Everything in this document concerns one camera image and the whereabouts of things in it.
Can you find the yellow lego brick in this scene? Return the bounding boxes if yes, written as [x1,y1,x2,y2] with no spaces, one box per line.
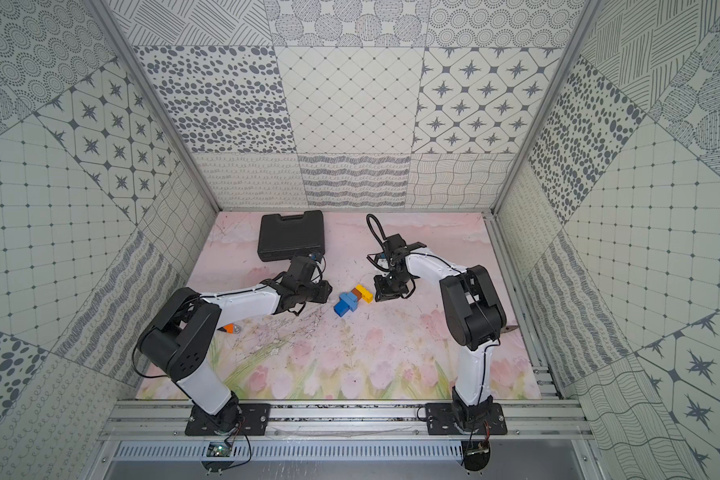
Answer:
[355,284,374,303]

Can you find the light blue long lego brick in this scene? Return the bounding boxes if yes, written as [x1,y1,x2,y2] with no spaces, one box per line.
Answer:
[339,292,358,311]

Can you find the dark blue square lego brick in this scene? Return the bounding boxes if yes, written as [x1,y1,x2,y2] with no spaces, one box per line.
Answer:
[334,301,350,317]

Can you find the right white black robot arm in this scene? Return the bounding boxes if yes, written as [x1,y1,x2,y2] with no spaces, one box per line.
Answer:
[367,234,507,432]

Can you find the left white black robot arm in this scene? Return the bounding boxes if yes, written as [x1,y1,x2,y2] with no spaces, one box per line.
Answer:
[135,253,332,432]

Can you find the black plastic tool case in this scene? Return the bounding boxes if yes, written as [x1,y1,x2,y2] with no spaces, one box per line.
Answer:
[257,210,326,262]

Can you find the pink floral table mat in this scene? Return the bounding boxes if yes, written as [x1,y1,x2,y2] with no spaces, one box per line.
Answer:
[140,209,544,401]

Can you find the adjustable wrench orange handle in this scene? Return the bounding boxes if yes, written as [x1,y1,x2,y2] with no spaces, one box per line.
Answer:
[218,324,240,334]

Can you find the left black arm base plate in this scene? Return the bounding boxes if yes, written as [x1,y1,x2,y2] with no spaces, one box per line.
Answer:
[185,403,271,436]

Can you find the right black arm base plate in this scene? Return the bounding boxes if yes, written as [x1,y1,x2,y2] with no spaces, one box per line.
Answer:
[424,402,508,436]

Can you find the aluminium rail frame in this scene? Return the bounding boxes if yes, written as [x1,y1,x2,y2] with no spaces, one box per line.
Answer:
[99,399,594,441]

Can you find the white perforated cable duct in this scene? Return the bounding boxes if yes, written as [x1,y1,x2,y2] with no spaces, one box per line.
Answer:
[114,440,462,461]

